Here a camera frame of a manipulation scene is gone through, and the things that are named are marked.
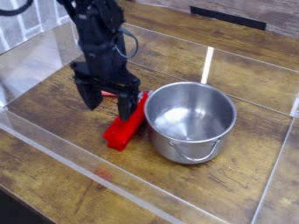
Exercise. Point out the clear acrylic enclosure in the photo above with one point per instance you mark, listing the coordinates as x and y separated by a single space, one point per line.
59 168

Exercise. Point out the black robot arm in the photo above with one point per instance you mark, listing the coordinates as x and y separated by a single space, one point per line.
98 19

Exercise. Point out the silver metal pot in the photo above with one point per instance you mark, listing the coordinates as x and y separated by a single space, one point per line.
192 117

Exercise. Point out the spoon with red handle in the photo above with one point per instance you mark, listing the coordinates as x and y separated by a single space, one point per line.
107 94

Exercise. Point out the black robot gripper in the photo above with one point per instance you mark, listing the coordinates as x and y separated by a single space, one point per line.
110 76

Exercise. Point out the black strip on table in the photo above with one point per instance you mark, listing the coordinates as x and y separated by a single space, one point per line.
229 18

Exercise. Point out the red plastic block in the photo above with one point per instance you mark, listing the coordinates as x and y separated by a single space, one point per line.
121 130

